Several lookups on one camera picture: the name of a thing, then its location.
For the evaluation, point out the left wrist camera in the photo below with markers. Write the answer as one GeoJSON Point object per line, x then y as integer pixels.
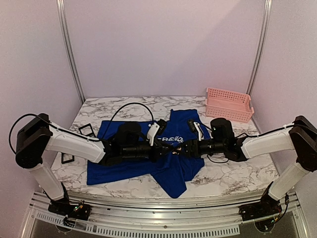
{"type": "Point", "coordinates": [156, 128]}

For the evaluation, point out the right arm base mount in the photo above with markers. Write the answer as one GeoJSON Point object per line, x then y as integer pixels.
{"type": "Point", "coordinates": [265, 207]}

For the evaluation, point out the far black display box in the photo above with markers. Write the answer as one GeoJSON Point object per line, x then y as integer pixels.
{"type": "Point", "coordinates": [87, 130]}

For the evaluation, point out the aluminium front rail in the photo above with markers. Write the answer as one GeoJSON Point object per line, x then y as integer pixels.
{"type": "Point", "coordinates": [196, 217]}

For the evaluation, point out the aluminium frame post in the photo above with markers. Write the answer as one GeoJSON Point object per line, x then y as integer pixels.
{"type": "Point", "coordinates": [69, 51]}
{"type": "Point", "coordinates": [261, 45]}

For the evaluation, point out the black display box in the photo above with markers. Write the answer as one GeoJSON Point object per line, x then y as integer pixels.
{"type": "Point", "coordinates": [87, 130]}
{"type": "Point", "coordinates": [66, 158]}

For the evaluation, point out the near black display box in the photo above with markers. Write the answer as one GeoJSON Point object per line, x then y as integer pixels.
{"type": "Point", "coordinates": [66, 158]}

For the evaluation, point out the blue printed t-shirt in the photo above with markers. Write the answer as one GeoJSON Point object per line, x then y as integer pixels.
{"type": "Point", "coordinates": [171, 171]}

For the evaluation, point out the pink plastic basket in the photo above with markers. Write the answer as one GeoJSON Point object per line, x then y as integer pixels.
{"type": "Point", "coordinates": [228, 104]}

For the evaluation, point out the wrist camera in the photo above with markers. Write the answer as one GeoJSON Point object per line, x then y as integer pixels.
{"type": "Point", "coordinates": [195, 128]}
{"type": "Point", "coordinates": [156, 128]}

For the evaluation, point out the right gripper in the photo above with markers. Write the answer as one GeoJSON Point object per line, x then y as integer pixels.
{"type": "Point", "coordinates": [193, 148]}

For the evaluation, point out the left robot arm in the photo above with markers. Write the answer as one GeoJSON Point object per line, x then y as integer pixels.
{"type": "Point", "coordinates": [40, 134]}

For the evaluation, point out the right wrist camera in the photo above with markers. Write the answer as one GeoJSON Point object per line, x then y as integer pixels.
{"type": "Point", "coordinates": [195, 128]}

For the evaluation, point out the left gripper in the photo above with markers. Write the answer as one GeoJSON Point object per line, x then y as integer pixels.
{"type": "Point", "coordinates": [158, 152]}

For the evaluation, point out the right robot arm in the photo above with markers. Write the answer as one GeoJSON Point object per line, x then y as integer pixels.
{"type": "Point", "coordinates": [300, 136]}

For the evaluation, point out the left aluminium frame post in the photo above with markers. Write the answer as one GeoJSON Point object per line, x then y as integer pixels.
{"type": "Point", "coordinates": [69, 51]}

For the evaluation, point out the right aluminium frame post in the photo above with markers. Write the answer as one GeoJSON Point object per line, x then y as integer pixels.
{"type": "Point", "coordinates": [261, 45]}

